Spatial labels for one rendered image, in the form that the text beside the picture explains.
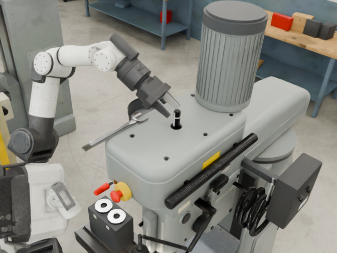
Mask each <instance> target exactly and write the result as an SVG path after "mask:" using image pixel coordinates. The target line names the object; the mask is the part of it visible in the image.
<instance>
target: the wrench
mask: <svg viewBox="0 0 337 253"><path fill-rule="evenodd" d="M140 116H141V113H138V114H137V115H135V116H133V117H132V118H131V120H130V121H128V122H127V123H125V124H123V125H121V126H119V127H117V128H116V129H114V130H112V131H110V132H108V133H106V134H105V135H103V136H101V137H99V138H97V139H95V140H94V141H92V142H90V143H88V144H86V145H84V146H83V147H82V149H83V150H84V151H88V150H89V149H91V148H93V147H95V146H97V145H98V144H100V143H102V142H104V141H106V140H107V139H109V138H111V137H113V136H115V135H116V134H118V133H120V132H122V131H123V130H125V129H127V128H129V127H131V126H132V125H134V124H136V123H138V124H140V123H143V122H144V121H146V120H148V117H147V116H146V117H144V118H142V119H140V120H138V119H137V118H139V117H140Z"/></svg>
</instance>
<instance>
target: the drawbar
mask: <svg viewBox="0 0 337 253"><path fill-rule="evenodd" d="M174 113H175V126H174V121H173V129H174V130H179V129H180V116H181V111H180V110H179V109H175V110H174Z"/></svg>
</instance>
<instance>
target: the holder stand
mask: <svg viewBox="0 0 337 253"><path fill-rule="evenodd" d="M88 213H89V221H90V228H91V230H92V231H93V232H94V233H95V234H96V235H97V236H98V237H99V238H100V239H101V240H103V241H104V242H105V243H106V244H107V245H108V246H109V247H110V248H111V249H112V250H114V251H115V252H116V253H119V252H120V251H122V250H123V249H124V248H125V247H126V246H127V245H129V244H130V243H131V242H132V241H133V240H134V233H133V217H132V216H131V215H129V214H128V213H127V212H126V211H124V210H123V209H122V208H121V207H119V206H118V205H117V204H116V203H114V202H113V201H112V200H111V199H109V198H108V197H107V196H106V195H105V196H103V197H102V198H100V199H99V200H98V201H96V202H95V203H93V204H92V205H90V206H89V207H88Z"/></svg>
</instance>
